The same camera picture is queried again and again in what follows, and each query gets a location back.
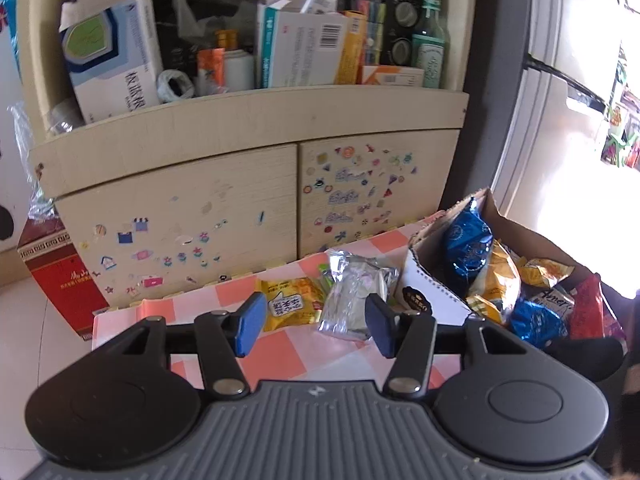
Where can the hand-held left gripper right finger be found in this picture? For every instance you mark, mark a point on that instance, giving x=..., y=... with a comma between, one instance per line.
x=380, y=325

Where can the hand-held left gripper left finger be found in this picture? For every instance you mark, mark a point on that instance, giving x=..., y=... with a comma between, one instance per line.
x=250, y=325

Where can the silver foil snack packet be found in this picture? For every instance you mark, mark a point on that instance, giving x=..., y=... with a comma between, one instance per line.
x=355, y=290

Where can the red snack packet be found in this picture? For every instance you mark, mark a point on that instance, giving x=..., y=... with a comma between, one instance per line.
x=590, y=310

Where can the white cardboard box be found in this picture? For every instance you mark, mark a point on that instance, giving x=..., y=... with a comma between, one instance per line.
x=425, y=280

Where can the blue foil snack packet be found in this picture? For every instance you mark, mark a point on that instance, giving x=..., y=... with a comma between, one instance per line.
x=467, y=245
x=535, y=320

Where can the green snack packet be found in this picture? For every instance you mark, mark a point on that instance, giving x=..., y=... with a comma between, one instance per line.
x=325, y=277

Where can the pink checkered tablecloth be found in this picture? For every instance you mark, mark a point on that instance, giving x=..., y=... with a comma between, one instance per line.
x=280, y=355

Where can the white script snack packet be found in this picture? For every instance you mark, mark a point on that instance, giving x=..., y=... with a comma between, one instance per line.
x=555, y=297

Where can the small yellow snack packet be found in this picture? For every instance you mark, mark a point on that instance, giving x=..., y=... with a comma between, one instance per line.
x=542, y=270

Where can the yellow chips bag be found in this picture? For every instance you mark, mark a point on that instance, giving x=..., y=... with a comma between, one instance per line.
x=495, y=280

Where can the beige cabinet with stickers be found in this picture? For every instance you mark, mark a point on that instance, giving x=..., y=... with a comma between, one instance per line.
x=200, y=185

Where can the red gift box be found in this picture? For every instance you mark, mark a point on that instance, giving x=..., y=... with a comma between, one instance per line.
x=60, y=280

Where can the colourful hanging packets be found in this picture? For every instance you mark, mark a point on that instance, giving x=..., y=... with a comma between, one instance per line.
x=622, y=130

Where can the orange and white box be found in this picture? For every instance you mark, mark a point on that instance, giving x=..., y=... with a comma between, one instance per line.
x=392, y=76

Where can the white crumpled wrapper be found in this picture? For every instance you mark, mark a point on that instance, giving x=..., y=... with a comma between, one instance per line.
x=175, y=85

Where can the white bottle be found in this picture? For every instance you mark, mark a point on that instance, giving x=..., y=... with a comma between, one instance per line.
x=239, y=72

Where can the orange sachet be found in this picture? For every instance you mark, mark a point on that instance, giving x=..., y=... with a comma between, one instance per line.
x=210, y=70

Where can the green glass bottle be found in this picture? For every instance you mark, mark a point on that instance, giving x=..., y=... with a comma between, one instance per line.
x=430, y=55

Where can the orange carton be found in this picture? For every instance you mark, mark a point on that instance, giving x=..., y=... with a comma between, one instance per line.
x=352, y=50

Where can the white and teal medicine box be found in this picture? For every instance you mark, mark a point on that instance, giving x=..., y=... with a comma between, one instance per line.
x=300, y=45

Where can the colourful marker set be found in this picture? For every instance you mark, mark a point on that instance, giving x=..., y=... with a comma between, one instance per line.
x=375, y=30

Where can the white and blue medicine box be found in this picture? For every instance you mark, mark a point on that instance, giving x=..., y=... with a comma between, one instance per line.
x=110, y=60

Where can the black device with knobs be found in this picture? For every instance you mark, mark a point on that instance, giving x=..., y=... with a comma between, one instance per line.
x=405, y=10

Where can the crumpled clear plastic bag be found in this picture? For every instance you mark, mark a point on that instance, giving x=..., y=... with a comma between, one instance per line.
x=195, y=5

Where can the white window frame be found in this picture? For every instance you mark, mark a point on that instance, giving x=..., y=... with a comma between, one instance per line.
x=530, y=135

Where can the black spoon wall sticker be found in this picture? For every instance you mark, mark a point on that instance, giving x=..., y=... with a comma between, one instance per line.
x=5, y=222

